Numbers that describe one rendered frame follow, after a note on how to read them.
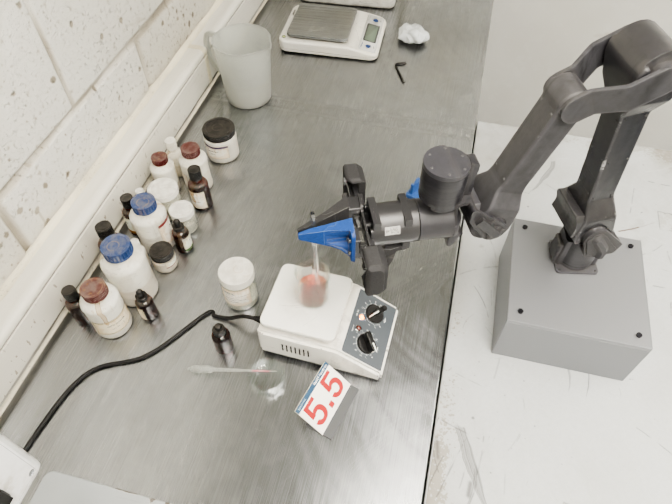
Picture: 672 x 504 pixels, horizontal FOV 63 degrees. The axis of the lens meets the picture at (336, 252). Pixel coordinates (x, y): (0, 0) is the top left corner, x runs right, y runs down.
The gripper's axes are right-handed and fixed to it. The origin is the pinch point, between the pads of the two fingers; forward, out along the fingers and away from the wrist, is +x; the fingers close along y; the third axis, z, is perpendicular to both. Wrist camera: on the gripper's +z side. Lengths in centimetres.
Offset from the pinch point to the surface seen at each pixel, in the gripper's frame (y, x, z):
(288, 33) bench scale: 84, -2, 21
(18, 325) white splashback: 3.0, 46.8, 16.8
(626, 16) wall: 106, -112, 39
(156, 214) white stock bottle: 22.0, 26.9, 16.2
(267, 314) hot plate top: -1.1, 9.3, 16.7
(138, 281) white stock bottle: 10.0, 30.0, 18.8
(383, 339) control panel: -5.1, -8.2, 22.2
